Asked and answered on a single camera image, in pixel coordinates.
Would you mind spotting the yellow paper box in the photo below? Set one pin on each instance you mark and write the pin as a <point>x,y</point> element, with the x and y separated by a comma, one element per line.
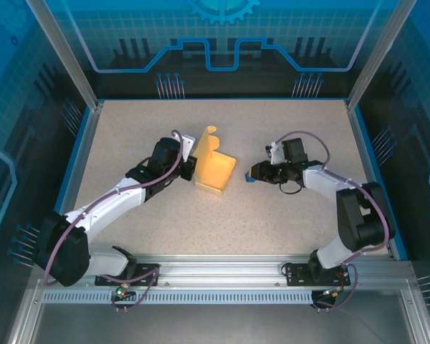
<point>215,172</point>

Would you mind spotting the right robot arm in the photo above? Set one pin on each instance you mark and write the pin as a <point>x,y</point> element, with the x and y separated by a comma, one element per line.
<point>358,222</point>

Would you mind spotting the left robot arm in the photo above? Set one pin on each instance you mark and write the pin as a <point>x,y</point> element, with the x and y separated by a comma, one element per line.
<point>107,204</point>

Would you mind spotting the blue table edge strip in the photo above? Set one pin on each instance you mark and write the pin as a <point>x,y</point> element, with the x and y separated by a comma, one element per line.
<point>79,143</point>
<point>368,143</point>

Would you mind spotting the green LED connector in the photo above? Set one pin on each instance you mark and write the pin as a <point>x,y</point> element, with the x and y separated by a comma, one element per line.
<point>331,293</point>
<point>123,291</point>

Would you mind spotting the aluminium side rail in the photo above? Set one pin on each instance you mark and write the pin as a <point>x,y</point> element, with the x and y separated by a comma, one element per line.
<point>359,143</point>
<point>88,143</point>

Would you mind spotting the aluminium front rail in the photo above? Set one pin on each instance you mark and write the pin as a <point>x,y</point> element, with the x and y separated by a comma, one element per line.
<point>218,272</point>

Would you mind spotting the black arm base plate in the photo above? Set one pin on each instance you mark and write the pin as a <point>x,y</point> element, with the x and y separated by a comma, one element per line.
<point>297,274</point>
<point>147,274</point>

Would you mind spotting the aluminium corner post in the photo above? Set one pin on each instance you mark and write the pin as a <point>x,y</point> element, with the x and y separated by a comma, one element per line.
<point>67,53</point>
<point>379,53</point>

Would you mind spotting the aluminium lower frame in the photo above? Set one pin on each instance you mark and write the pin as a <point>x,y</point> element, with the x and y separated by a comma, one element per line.
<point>25,315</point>

